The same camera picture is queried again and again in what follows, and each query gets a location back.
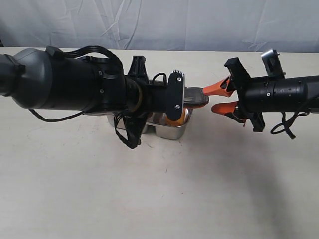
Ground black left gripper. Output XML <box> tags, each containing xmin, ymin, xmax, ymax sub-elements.
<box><xmin>113</xmin><ymin>56</ymin><xmax>168</xmax><ymax>149</ymax></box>

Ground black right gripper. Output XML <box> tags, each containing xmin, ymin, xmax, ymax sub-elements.
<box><xmin>203</xmin><ymin>58</ymin><xmax>267</xmax><ymax>132</ymax></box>

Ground dark lid with orange seal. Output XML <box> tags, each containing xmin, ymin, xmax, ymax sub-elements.
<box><xmin>184</xmin><ymin>87</ymin><xmax>209</xmax><ymax>109</ymax></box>

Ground yellow toy cheese wedge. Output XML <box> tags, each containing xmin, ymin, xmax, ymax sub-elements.
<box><xmin>165</xmin><ymin>108</ymin><xmax>188</xmax><ymax>127</ymax></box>

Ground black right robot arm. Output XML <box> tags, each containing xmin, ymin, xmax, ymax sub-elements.
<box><xmin>203</xmin><ymin>58</ymin><xmax>319</xmax><ymax>139</ymax></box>

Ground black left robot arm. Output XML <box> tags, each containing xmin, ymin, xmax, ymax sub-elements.
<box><xmin>0</xmin><ymin>46</ymin><xmax>168</xmax><ymax>149</ymax></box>

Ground steel two-compartment lunch box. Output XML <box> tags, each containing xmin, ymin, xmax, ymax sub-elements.
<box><xmin>107</xmin><ymin>108</ymin><xmax>193</xmax><ymax>140</ymax></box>

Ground grey wrinkled backdrop cloth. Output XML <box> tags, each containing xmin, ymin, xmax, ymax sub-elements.
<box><xmin>0</xmin><ymin>0</ymin><xmax>319</xmax><ymax>53</ymax></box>

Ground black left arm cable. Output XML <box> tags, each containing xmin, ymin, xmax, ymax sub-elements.
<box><xmin>28</xmin><ymin>45</ymin><xmax>175</xmax><ymax>150</ymax></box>

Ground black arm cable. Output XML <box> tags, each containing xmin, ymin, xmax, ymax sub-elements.
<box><xmin>270</xmin><ymin>111</ymin><xmax>311</xmax><ymax>140</ymax></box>
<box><xmin>28</xmin><ymin>45</ymin><xmax>175</xmax><ymax>150</ymax></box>

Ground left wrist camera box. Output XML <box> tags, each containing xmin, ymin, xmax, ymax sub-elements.
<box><xmin>165</xmin><ymin>70</ymin><xmax>185</xmax><ymax>121</ymax></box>

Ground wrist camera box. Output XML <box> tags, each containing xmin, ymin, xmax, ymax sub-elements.
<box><xmin>165</xmin><ymin>70</ymin><xmax>185</xmax><ymax>121</ymax></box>
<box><xmin>261</xmin><ymin>49</ymin><xmax>285</xmax><ymax>79</ymax></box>

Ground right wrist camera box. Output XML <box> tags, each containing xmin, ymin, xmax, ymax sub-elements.
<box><xmin>261</xmin><ymin>49</ymin><xmax>285</xmax><ymax>79</ymax></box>

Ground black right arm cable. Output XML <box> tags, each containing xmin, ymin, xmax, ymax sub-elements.
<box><xmin>270</xmin><ymin>111</ymin><xmax>311</xmax><ymax>140</ymax></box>

